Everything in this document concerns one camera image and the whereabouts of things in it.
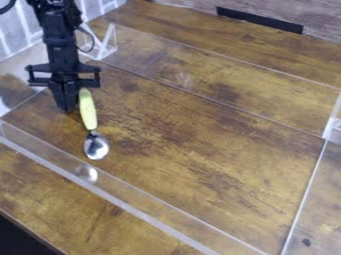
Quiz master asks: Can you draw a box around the clear acrylic triangular bracket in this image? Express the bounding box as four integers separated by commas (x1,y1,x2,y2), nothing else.
77,23,118,61

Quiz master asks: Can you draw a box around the black strip on back wall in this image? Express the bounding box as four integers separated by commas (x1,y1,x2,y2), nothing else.
216,6,304,34

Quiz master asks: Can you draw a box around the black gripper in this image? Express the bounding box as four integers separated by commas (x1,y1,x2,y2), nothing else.
26,36,102,113

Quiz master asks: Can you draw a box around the green handled metal spoon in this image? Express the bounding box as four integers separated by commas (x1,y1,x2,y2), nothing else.
79,89,110,160

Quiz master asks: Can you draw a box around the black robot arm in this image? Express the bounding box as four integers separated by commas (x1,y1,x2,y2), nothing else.
26,0,102,113

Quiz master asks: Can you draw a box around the clear acrylic right barrier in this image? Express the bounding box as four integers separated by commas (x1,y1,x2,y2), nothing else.
281,94,341,255

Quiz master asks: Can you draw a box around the clear acrylic barrier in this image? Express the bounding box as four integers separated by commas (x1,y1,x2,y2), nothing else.
0,121,267,255
281,94,341,255

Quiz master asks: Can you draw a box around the clear acrylic front barrier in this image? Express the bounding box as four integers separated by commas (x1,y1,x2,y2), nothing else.
0,121,267,255

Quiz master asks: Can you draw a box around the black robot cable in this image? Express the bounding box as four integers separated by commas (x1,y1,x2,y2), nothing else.
0,0,97,54

